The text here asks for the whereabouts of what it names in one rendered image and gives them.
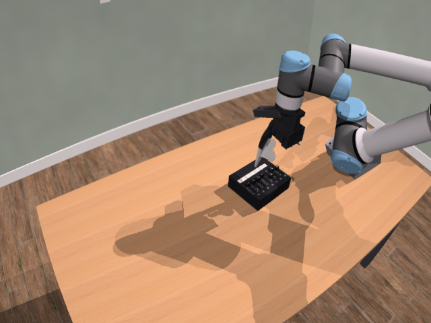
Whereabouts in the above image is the black lighting desk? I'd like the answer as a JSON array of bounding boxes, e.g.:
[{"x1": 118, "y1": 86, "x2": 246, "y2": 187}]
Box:
[{"x1": 228, "y1": 157, "x2": 291, "y2": 211}]

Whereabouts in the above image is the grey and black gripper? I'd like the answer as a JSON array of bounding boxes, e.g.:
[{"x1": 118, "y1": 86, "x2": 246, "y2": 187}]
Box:
[{"x1": 255, "y1": 103, "x2": 305, "y2": 167}]

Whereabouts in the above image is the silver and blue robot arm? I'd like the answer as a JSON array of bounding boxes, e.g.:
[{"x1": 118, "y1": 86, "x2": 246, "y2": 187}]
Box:
[{"x1": 275, "y1": 34, "x2": 431, "y2": 174}]

